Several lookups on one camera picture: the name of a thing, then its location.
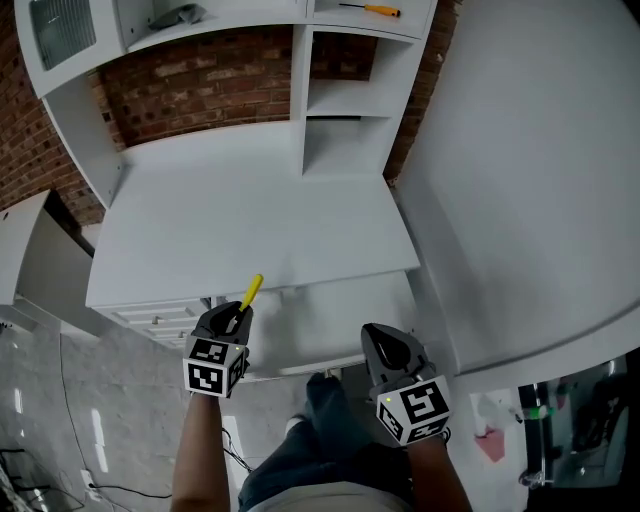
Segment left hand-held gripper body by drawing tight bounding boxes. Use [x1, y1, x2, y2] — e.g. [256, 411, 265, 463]
[182, 332, 251, 400]

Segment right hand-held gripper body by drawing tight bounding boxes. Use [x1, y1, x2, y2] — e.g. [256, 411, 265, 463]
[369, 363, 452, 446]

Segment yellow-handled tool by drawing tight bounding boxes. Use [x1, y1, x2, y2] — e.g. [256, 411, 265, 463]
[239, 273, 265, 313]

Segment wide white drawer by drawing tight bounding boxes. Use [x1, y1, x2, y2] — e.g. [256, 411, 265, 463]
[248, 272, 422, 384]

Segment person's right forearm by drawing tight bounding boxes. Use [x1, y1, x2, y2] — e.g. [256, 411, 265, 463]
[406, 433, 474, 512]

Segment person's left forearm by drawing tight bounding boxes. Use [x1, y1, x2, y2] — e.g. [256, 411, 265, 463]
[169, 391, 227, 512]

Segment pink cloth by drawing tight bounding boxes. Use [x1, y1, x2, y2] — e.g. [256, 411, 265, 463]
[473, 433, 507, 464]

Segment person's dark trousers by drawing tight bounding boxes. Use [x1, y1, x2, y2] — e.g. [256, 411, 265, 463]
[236, 372, 417, 512]

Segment white desk with hutch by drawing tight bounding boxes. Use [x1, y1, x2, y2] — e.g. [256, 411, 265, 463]
[13, 0, 440, 384]

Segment black stand with green band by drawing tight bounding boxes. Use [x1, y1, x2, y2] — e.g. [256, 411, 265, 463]
[516, 381, 557, 490]

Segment person's light shirt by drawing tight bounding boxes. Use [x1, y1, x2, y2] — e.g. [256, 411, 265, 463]
[253, 478, 402, 512]

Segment white power adapter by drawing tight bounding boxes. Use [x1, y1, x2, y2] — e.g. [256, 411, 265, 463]
[78, 468, 102, 502]

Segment grey cloth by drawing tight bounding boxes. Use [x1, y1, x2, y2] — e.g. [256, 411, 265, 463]
[146, 3, 207, 31]

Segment white glass cabinet door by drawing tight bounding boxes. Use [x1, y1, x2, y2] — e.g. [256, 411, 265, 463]
[14, 0, 127, 99]

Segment thin floor cable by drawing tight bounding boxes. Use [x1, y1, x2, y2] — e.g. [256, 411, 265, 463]
[219, 426, 257, 474]

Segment black floor cable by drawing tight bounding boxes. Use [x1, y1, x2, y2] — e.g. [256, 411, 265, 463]
[87, 479, 174, 501]

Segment orange handle screwdriver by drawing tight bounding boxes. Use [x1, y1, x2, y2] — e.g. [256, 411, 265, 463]
[338, 2, 402, 19]

